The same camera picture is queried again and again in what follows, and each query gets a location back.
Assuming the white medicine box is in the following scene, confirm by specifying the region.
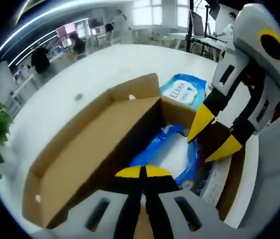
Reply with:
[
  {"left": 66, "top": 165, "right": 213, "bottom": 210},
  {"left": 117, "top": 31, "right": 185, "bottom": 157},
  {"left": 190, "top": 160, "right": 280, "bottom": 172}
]
[{"left": 196, "top": 159, "right": 234, "bottom": 207}]

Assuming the large blue wet wipes pack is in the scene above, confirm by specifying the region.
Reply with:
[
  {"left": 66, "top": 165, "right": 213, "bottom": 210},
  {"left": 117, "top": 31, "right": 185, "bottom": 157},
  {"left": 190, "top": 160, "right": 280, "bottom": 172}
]
[{"left": 159, "top": 73, "right": 208, "bottom": 111}]

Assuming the small blue tissue packet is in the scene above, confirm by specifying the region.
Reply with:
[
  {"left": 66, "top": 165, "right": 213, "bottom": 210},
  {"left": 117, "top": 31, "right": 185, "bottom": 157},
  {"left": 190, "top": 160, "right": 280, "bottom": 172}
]
[{"left": 129, "top": 124, "right": 201, "bottom": 191}]

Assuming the brown cardboard shoe box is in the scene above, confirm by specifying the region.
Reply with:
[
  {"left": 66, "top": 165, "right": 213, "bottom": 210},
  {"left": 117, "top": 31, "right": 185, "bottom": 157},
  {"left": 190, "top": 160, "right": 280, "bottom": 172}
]
[{"left": 21, "top": 73, "right": 246, "bottom": 230}]

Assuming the large flat monitor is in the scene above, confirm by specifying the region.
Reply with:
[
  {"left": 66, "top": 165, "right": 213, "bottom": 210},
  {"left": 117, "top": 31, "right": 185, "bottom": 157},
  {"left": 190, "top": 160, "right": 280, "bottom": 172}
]
[{"left": 190, "top": 10, "right": 205, "bottom": 37}]

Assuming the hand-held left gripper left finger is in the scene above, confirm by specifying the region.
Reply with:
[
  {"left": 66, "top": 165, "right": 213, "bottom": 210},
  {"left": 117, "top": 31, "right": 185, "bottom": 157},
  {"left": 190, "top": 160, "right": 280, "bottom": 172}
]
[{"left": 29, "top": 165, "right": 143, "bottom": 239}]

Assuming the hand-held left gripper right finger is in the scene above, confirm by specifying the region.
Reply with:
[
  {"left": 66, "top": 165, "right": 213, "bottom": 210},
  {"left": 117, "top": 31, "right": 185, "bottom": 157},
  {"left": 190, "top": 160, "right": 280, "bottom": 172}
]
[{"left": 143, "top": 165, "right": 254, "bottom": 239}]

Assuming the black metal stand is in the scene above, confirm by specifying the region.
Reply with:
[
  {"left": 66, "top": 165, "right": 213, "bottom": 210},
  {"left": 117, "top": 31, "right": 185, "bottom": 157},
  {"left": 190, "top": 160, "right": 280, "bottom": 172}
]
[{"left": 186, "top": 0, "right": 230, "bottom": 60}]

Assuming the pink display monitor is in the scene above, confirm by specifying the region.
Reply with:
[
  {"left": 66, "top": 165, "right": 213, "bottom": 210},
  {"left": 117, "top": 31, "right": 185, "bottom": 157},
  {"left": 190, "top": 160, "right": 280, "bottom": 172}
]
[
  {"left": 89, "top": 17, "right": 105, "bottom": 35},
  {"left": 56, "top": 21, "right": 76, "bottom": 47}
]

